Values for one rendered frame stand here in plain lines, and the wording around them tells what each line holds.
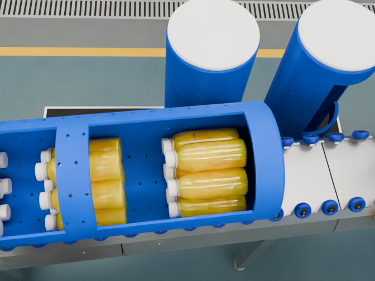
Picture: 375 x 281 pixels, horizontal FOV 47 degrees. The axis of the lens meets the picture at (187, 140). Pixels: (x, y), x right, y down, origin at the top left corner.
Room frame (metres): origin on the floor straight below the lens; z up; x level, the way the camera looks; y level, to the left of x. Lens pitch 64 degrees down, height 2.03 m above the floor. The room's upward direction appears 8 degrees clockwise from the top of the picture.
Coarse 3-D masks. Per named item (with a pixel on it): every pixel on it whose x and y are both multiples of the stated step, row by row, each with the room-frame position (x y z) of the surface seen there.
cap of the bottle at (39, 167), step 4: (36, 164) 0.33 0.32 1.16; (40, 164) 0.33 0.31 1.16; (36, 168) 0.32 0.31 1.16; (40, 168) 0.32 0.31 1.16; (36, 172) 0.31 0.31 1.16; (40, 172) 0.31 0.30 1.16; (36, 176) 0.30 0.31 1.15; (40, 176) 0.30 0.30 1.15; (44, 176) 0.31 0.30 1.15; (40, 180) 0.30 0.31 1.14
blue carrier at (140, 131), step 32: (0, 128) 0.38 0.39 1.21; (32, 128) 0.38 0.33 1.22; (64, 128) 0.39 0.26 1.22; (96, 128) 0.47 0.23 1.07; (128, 128) 0.49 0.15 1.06; (160, 128) 0.51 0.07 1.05; (192, 128) 0.53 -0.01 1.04; (256, 128) 0.45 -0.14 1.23; (32, 160) 0.40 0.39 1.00; (64, 160) 0.32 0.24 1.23; (128, 160) 0.44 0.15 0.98; (160, 160) 0.45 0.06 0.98; (256, 160) 0.38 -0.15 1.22; (32, 192) 0.32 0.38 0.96; (64, 192) 0.26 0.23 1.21; (128, 192) 0.36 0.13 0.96; (160, 192) 0.37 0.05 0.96; (256, 192) 0.32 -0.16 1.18; (32, 224) 0.24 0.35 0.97; (64, 224) 0.21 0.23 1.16; (96, 224) 0.22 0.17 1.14; (128, 224) 0.23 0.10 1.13; (160, 224) 0.24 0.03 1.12; (192, 224) 0.26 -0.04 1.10
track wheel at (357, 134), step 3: (354, 132) 0.63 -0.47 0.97; (357, 132) 0.63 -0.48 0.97; (360, 132) 0.63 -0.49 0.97; (363, 132) 0.63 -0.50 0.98; (366, 132) 0.62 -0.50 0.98; (354, 135) 0.62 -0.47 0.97; (357, 135) 0.61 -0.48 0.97; (360, 135) 0.61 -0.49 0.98; (363, 135) 0.61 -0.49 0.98; (366, 135) 0.61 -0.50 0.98; (357, 138) 0.61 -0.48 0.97; (360, 138) 0.61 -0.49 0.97; (363, 138) 0.61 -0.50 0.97
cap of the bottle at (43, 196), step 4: (44, 192) 0.28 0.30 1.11; (48, 192) 0.28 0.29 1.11; (40, 196) 0.27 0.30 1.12; (44, 196) 0.27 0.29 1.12; (40, 200) 0.26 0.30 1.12; (44, 200) 0.26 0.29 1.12; (40, 204) 0.25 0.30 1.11; (44, 204) 0.25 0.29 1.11; (48, 204) 0.26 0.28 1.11; (44, 208) 0.25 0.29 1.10; (48, 208) 0.25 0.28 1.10
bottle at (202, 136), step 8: (232, 128) 0.50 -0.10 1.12; (176, 136) 0.46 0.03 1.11; (184, 136) 0.46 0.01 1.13; (192, 136) 0.46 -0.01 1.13; (200, 136) 0.46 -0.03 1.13; (208, 136) 0.47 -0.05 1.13; (216, 136) 0.47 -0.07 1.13; (224, 136) 0.47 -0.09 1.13; (232, 136) 0.47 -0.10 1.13; (176, 144) 0.44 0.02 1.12; (184, 144) 0.44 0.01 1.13
